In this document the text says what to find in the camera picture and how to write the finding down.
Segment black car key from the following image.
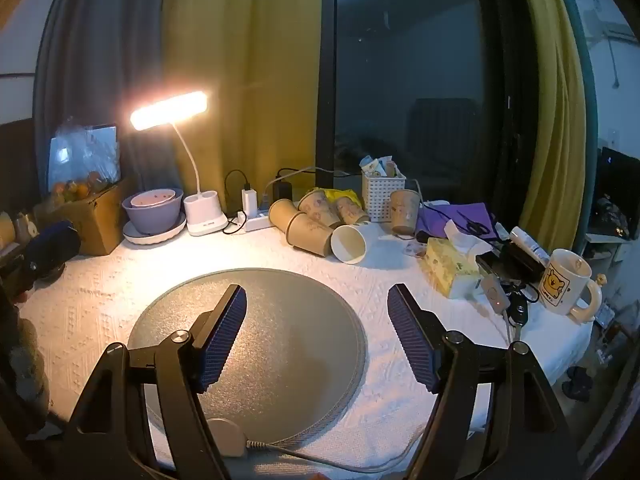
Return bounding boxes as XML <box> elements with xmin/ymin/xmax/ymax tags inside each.
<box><xmin>505</xmin><ymin>292</ymin><xmax>530</xmax><ymax>328</ymax></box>

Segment round grey mat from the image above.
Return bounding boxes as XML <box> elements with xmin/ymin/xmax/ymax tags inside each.
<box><xmin>127</xmin><ymin>267</ymin><xmax>368</xmax><ymax>448</ymax></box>

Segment purple bowl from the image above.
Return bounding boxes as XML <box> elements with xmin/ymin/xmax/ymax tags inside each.
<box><xmin>122</xmin><ymin>187</ymin><xmax>185</xmax><ymax>236</ymax></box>

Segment black monitor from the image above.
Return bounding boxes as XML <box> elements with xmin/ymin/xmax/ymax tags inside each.
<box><xmin>597</xmin><ymin>146</ymin><xmax>640</xmax><ymax>211</ymax></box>

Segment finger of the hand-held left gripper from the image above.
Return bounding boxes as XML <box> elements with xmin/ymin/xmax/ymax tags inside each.
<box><xmin>22</xmin><ymin>220</ymin><xmax>82</xmax><ymax>281</ymax></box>

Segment white desk lamp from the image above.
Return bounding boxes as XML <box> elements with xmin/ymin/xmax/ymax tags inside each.
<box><xmin>130</xmin><ymin>91</ymin><xmax>230</xmax><ymax>237</ymax></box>

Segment white bear mug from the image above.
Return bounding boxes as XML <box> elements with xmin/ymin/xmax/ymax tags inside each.
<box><xmin>537</xmin><ymin>248</ymin><xmax>603</xmax><ymax>323</ymax></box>

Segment clear plastic bag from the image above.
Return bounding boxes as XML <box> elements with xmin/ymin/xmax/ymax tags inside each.
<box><xmin>47</xmin><ymin>120</ymin><xmax>123</xmax><ymax>206</ymax></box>

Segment yellow curtain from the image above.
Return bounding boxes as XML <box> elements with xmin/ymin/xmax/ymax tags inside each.
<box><xmin>160</xmin><ymin>0</ymin><xmax>326</xmax><ymax>211</ymax></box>
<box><xmin>515</xmin><ymin>0</ymin><xmax>588</xmax><ymax>253</ymax></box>

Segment brown paper cup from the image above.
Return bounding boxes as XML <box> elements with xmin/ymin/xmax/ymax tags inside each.
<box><xmin>269</xmin><ymin>199</ymin><xmax>307</xmax><ymax>235</ymax></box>
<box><xmin>298</xmin><ymin>187</ymin><xmax>341</xmax><ymax>228</ymax></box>
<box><xmin>390</xmin><ymin>189</ymin><xmax>422</xmax><ymax>236</ymax></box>
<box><xmin>334</xmin><ymin>195</ymin><xmax>371</xmax><ymax>226</ymax></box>
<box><xmin>286</xmin><ymin>212</ymin><xmax>335</xmax><ymax>258</ymax></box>

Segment black cable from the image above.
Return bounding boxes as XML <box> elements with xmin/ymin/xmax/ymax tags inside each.
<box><xmin>222</xmin><ymin>169</ymin><xmax>251</xmax><ymax>235</ymax></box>

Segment dark slippers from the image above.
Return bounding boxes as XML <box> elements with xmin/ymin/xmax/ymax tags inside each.
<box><xmin>562</xmin><ymin>366</ymin><xmax>596</xmax><ymax>403</ymax></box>

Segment pink bowl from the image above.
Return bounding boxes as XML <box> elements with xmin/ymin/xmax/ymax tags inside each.
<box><xmin>130</xmin><ymin>188</ymin><xmax>177</xmax><ymax>208</ymax></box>

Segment small packets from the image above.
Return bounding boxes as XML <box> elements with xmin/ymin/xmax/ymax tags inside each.
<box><xmin>360</xmin><ymin>155</ymin><xmax>401</xmax><ymax>178</ymax></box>

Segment small white device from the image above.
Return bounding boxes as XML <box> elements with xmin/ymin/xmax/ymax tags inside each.
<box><xmin>479</xmin><ymin>275</ymin><xmax>511</xmax><ymax>316</ymax></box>

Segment white cable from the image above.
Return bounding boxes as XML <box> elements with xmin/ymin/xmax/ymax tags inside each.
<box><xmin>262</xmin><ymin>165</ymin><xmax>331</xmax><ymax>201</ymax></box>

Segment black case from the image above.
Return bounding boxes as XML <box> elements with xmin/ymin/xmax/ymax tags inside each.
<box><xmin>475</xmin><ymin>242</ymin><xmax>546</xmax><ymax>286</ymax></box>

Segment yellow tissue box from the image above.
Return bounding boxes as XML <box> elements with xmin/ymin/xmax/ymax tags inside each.
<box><xmin>424</xmin><ymin>220</ymin><xmax>493</xmax><ymax>300</ymax></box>

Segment white power strip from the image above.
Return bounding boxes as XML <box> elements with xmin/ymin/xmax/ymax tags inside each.
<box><xmin>227</xmin><ymin>210</ymin><xmax>275</xmax><ymax>233</ymax></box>

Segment black scissors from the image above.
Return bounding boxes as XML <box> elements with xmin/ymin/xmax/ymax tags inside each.
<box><xmin>457</xmin><ymin>217</ymin><xmax>493</xmax><ymax>236</ymax></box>

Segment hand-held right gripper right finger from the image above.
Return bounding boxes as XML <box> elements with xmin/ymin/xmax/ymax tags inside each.
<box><xmin>387</xmin><ymin>284</ymin><xmax>588</xmax><ymax>480</ymax></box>

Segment white plastic basket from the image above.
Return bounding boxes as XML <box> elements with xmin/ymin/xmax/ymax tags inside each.
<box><xmin>361</xmin><ymin>165</ymin><xmax>407</xmax><ymax>223</ymax></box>

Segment white textured tablecloth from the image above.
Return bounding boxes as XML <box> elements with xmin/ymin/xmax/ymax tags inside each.
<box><xmin>17</xmin><ymin>220</ymin><xmax>596</xmax><ymax>480</ymax></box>

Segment grey curtain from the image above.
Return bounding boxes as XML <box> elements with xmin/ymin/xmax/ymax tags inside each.
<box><xmin>32</xmin><ymin>0</ymin><xmax>173</xmax><ymax>196</ymax></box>

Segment yellow packet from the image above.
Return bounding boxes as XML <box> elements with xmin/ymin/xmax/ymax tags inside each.
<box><xmin>320</xmin><ymin>187</ymin><xmax>363</xmax><ymax>211</ymax></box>

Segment cardboard box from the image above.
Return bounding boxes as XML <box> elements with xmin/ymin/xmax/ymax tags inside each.
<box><xmin>35</xmin><ymin>180</ymin><xmax>128</xmax><ymax>257</ymax></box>

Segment white tube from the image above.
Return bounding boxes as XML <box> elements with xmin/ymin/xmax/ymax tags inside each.
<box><xmin>509</xmin><ymin>226</ymin><xmax>551</xmax><ymax>266</ymax></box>

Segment white lying paper cup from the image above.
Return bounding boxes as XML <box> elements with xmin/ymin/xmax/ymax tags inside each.
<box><xmin>331</xmin><ymin>224</ymin><xmax>368</xmax><ymax>265</ymax></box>

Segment purple cloth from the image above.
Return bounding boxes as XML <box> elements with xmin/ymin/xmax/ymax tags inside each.
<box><xmin>416</xmin><ymin>202</ymin><xmax>501</xmax><ymax>241</ymax></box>

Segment black window frame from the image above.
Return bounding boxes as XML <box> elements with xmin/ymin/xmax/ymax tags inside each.
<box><xmin>315</xmin><ymin>0</ymin><xmax>531</xmax><ymax>231</ymax></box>

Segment white plate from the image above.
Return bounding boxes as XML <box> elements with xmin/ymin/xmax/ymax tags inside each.
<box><xmin>122</xmin><ymin>212</ymin><xmax>188</xmax><ymax>247</ymax></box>

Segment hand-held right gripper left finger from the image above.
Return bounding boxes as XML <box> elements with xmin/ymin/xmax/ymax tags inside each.
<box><xmin>60</xmin><ymin>284</ymin><xmax>247</xmax><ymax>480</ymax></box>

